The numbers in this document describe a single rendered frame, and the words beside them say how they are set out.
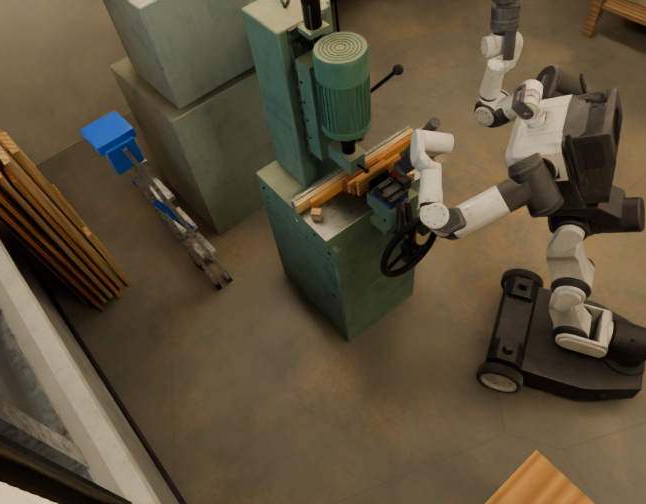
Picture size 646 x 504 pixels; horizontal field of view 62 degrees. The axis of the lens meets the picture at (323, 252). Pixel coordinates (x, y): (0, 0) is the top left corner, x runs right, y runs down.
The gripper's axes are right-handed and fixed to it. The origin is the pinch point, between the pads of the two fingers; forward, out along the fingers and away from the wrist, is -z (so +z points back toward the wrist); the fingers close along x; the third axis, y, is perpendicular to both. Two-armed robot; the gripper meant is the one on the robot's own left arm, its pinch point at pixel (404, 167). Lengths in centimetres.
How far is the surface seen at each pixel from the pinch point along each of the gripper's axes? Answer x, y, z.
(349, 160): -10.8, 14.3, -10.5
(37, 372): -140, 14, -35
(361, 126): -7.8, 19.1, 6.5
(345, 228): -24.2, -5.0, -19.1
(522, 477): -30, -108, -3
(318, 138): -14.8, 27.8, -12.7
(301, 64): -14.9, 46.0, 11.2
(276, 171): -23, 34, -53
